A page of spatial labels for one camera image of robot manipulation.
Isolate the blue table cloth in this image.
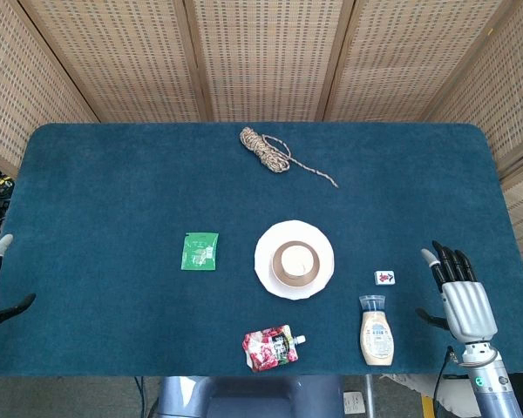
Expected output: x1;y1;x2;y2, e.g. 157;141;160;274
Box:
0;121;523;378

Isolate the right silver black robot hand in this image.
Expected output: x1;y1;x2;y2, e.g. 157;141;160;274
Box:
415;240;499;344

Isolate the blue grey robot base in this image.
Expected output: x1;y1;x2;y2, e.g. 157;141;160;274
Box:
146;374;345;418

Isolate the brown tape roll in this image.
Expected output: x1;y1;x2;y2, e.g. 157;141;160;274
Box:
270;240;325;288

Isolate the red spouted drink pouch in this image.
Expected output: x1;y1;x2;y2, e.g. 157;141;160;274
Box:
241;323;307;373

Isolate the bundle of twine rope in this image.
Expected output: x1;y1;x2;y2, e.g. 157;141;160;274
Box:
239;126;340;189

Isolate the beige sauce squeeze bottle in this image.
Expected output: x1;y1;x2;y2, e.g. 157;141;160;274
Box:
358;294;396;367

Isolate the green sachet packet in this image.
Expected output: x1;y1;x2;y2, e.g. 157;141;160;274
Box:
180;232;220;272

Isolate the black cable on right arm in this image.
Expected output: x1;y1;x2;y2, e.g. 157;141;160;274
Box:
431;345;458;418

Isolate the woven bamboo folding screen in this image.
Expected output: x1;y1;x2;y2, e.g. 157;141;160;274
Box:
0;0;523;288

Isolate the white plate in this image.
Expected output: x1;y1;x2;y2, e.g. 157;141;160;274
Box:
254;219;335;301

